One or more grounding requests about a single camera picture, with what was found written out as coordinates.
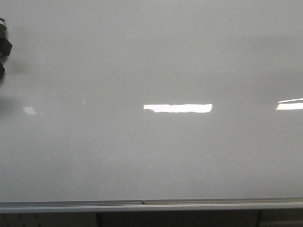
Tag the black and white marker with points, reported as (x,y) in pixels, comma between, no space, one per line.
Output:
(5,46)

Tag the white whiteboard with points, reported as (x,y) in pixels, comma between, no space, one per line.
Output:
(107,100)

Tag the aluminium whiteboard tray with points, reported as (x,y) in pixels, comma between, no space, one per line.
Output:
(150,205)

